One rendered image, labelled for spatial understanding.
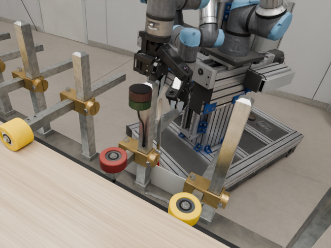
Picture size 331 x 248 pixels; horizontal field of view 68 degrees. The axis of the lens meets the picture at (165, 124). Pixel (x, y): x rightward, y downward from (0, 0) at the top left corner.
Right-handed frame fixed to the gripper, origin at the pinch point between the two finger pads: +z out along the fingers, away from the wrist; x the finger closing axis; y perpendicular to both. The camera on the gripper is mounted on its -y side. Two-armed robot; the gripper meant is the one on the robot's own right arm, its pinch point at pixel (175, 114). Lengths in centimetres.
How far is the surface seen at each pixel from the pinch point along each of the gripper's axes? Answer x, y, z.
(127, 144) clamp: 1.8, -32.5, -4.3
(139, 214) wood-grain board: -17, -54, -7
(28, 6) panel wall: 374, 203, 45
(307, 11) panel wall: -33, 242, -20
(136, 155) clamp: -2.5, -33.5, -2.6
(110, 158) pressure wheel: 0.1, -43.2, -7.5
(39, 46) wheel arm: 73, -7, -13
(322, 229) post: -56, -33, -7
